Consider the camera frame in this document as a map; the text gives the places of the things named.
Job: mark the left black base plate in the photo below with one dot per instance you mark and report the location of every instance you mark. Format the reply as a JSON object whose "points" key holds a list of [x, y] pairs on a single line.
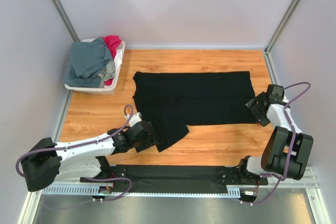
{"points": [[118, 174]]}

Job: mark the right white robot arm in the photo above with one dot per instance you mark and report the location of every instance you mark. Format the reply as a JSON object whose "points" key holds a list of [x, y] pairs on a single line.
{"points": [[288, 149]]}

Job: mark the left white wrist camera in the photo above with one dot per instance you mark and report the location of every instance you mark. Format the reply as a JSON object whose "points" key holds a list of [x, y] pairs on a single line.
{"points": [[134, 119]]}

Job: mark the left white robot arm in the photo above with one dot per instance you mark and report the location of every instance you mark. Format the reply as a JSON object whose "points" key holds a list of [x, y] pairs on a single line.
{"points": [[48, 162]]}

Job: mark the black t-shirt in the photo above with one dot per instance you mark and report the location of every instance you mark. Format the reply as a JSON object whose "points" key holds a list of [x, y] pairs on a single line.
{"points": [[174, 101]]}

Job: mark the teal grey t-shirt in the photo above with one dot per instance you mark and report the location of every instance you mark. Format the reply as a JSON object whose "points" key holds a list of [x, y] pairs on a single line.
{"points": [[85, 62]]}

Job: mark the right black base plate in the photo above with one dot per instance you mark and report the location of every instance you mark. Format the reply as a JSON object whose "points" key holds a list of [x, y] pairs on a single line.
{"points": [[237, 176]]}

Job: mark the white t-shirt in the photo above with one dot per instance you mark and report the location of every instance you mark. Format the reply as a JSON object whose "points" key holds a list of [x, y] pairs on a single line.
{"points": [[118, 57]]}

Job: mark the light grey t-shirt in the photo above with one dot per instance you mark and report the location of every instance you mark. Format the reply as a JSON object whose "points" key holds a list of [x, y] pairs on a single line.
{"points": [[107, 74]]}

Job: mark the pink red t-shirt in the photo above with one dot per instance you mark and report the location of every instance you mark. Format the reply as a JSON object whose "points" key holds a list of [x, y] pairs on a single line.
{"points": [[112, 42]]}

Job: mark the slotted grey cable duct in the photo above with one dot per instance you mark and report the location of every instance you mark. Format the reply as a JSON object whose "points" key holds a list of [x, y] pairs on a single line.
{"points": [[96, 190]]}

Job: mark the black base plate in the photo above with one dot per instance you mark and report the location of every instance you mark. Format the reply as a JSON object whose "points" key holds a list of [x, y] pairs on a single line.
{"points": [[237, 176], [118, 174]]}

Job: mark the aluminium frame rail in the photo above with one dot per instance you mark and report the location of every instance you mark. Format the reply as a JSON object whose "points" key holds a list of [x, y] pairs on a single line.
{"points": [[308, 180]]}

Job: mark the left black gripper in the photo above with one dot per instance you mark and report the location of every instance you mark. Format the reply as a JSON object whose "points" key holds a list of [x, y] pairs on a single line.
{"points": [[151, 140]]}

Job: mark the left corner aluminium post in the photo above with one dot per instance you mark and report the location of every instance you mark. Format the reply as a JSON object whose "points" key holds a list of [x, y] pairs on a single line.
{"points": [[65, 19]]}

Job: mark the right corner aluminium post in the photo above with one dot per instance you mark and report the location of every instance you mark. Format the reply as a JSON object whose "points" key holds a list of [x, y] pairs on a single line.
{"points": [[282, 24]]}

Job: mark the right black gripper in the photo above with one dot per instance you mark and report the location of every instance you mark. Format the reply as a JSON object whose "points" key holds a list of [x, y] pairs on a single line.
{"points": [[261, 119]]}

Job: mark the white laundry basket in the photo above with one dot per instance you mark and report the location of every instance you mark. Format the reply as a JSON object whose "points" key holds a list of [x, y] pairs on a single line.
{"points": [[106, 91]]}

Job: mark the corner aluminium post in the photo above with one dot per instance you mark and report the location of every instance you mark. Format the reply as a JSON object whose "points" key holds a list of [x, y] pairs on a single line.
{"points": [[65, 19], [282, 24]]}

